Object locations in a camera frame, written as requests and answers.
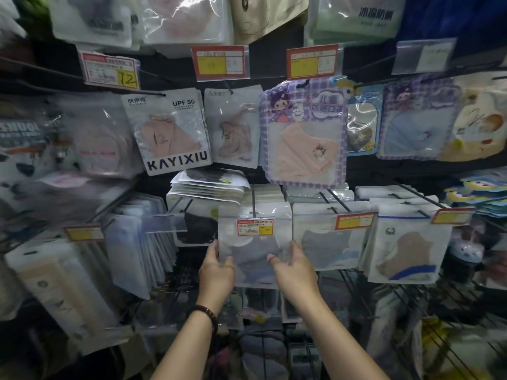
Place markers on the white fluffy item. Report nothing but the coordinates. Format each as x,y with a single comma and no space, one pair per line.
12,23

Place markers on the purple checked packet blue mask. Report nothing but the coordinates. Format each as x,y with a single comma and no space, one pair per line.
416,126

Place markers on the person's left hand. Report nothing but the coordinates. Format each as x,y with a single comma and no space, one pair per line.
216,278

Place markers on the white packet grey mask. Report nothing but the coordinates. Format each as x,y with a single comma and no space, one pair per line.
95,23

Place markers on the row of cream mask packets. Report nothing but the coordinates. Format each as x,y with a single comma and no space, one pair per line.
63,288

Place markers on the grey packet pink mask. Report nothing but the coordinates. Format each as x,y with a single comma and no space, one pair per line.
166,134

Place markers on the glossy packet pink mask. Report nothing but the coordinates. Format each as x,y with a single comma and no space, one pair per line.
186,23

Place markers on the white packet beige mask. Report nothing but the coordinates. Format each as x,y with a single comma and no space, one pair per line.
233,130

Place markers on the clear holder white paper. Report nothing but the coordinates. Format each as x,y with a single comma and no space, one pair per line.
424,56

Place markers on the purple checked packet pink mask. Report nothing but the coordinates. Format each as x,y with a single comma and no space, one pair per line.
305,150

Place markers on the small yellow tag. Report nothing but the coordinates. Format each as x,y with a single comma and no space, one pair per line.
255,315

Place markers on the cream cartoon girl packet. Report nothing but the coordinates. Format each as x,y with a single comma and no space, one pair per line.
479,126

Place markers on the stack of blue cartoon packets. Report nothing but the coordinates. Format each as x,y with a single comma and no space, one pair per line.
479,191

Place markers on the blue white bunny toy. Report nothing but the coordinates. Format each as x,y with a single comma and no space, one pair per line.
465,249

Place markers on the white red price tag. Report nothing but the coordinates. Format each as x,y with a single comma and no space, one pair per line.
255,227

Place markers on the row of pale hanging packets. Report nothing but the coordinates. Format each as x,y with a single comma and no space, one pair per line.
392,324

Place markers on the clear packet pink mask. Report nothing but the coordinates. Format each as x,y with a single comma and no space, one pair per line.
103,142

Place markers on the red yellow price tag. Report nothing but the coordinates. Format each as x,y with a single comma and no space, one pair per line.
451,216
220,63
313,62
84,233
354,221

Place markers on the person's left forearm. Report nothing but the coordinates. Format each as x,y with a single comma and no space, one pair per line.
182,352

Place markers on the clear tag holder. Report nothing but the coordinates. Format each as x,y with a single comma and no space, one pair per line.
164,224

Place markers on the row of grey folded items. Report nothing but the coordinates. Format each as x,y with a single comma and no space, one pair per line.
261,352

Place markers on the pale green mask packet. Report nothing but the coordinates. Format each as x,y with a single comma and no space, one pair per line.
356,19

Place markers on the person's right hand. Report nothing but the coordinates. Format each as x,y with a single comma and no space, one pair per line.
299,278

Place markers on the row of translucent mask packets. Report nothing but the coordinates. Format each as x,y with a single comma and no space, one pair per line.
134,249

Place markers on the blue cartoon packet dark mask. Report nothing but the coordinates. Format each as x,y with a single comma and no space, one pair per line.
364,122

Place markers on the black white towel packet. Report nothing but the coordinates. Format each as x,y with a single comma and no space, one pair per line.
27,154

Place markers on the person's right forearm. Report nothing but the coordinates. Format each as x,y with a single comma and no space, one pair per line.
340,344

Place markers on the cream line-drawing mask packet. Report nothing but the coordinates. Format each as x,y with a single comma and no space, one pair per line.
265,15

